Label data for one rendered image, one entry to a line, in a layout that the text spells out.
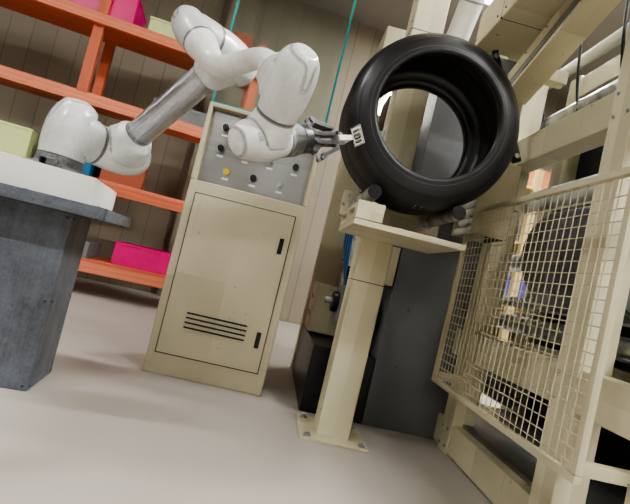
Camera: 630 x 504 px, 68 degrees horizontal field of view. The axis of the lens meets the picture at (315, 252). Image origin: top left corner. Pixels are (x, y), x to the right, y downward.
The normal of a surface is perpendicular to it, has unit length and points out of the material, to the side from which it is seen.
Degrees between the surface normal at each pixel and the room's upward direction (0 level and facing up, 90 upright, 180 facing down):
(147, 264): 90
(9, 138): 90
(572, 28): 162
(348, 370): 90
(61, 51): 90
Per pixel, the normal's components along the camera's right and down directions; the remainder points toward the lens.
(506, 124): 0.26, -0.01
